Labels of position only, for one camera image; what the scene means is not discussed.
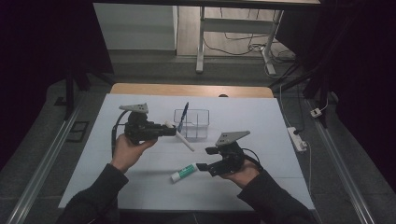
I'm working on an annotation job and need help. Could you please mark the person's right hand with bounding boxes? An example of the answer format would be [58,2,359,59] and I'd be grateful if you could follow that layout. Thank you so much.
[219,159,264,189]

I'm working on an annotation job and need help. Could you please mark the right hand-held gripper cable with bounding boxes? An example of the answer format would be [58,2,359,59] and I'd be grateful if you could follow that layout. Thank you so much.
[241,147,264,172]

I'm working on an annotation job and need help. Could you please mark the black floor cables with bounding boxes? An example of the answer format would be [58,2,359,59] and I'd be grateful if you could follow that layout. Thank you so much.
[202,7,297,64]

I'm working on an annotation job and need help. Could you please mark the person's left hand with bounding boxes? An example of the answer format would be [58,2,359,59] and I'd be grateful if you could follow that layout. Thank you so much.
[110,133,159,175]

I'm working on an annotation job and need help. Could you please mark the clear plastic organizer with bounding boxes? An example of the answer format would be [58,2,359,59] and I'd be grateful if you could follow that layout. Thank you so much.
[173,108,210,140]

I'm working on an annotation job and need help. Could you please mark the black floor frame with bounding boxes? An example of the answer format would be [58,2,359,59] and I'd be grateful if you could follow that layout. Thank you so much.
[66,120,91,144]

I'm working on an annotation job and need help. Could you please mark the black stand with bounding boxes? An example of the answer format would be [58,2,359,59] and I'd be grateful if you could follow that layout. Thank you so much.
[64,62,115,121]
[269,59,332,129]

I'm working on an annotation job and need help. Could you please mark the white desk frame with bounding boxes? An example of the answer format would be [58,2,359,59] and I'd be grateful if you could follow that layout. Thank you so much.
[195,6,285,76]

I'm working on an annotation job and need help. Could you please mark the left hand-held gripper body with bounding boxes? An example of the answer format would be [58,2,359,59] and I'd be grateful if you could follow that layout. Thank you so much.
[119,103,164,146]

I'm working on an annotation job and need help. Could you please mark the white cabinet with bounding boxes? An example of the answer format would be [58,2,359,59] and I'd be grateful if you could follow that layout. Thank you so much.
[92,3,179,51]

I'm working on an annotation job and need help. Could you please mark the white and green glue stick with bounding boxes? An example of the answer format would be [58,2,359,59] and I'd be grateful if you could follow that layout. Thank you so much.
[170,162,199,184]

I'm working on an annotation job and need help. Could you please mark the aluminium rail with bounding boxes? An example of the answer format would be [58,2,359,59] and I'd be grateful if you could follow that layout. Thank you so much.
[306,99,376,224]
[6,102,83,224]

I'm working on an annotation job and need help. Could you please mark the white table mat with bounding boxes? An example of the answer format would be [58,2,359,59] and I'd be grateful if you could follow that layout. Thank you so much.
[58,93,316,213]

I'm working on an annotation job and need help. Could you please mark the white power strip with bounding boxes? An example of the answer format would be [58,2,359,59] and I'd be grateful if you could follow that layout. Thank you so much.
[287,126,308,153]

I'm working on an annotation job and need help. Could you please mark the left hand-held gripper cable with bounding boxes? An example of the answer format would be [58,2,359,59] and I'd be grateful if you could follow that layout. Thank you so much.
[110,110,130,158]

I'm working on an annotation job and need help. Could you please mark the white pen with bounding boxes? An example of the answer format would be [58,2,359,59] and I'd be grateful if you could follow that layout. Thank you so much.
[163,120,196,153]

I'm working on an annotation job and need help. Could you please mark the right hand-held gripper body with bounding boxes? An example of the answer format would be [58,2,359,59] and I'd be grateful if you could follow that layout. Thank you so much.
[206,131,251,176]

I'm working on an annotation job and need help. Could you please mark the hand-held gripper cable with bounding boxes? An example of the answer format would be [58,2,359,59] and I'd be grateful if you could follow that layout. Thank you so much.
[110,110,130,158]
[241,147,264,172]

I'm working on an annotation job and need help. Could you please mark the blue pen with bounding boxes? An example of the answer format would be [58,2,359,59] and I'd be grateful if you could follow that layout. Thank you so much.
[177,101,190,133]

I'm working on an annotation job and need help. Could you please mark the wooden table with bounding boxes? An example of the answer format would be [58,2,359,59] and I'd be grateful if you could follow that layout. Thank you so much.
[109,82,275,99]

